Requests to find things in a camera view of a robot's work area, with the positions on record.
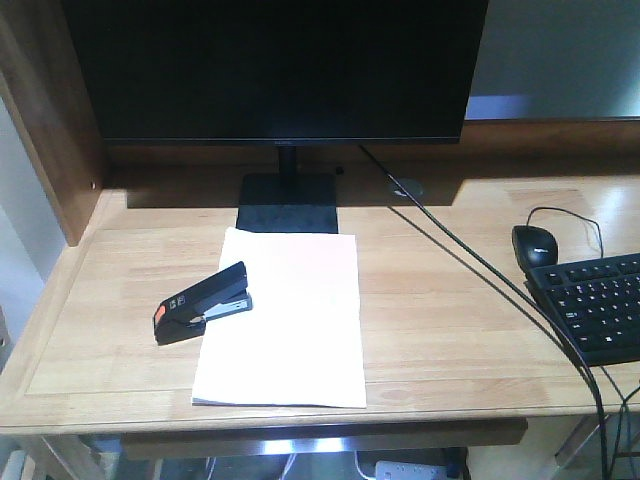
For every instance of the wooden desk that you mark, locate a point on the wooden desk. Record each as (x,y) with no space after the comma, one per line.
(446,356)

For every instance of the black and orange stapler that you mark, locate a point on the black and orange stapler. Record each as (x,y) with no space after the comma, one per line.
(185,315)

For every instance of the white power strip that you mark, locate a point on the white power strip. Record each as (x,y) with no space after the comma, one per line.
(397,465)

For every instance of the white paper sheet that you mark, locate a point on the white paper sheet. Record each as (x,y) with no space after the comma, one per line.
(300,344)

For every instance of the black keyboard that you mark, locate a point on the black keyboard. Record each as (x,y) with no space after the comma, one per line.
(595,303)

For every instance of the black computer mouse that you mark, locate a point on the black computer mouse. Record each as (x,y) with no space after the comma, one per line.
(534,247)

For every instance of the grey desk cable grommet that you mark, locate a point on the grey desk cable grommet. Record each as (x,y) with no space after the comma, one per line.
(406,186)

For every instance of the black computer monitor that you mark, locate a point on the black computer monitor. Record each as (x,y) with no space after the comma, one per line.
(279,73)

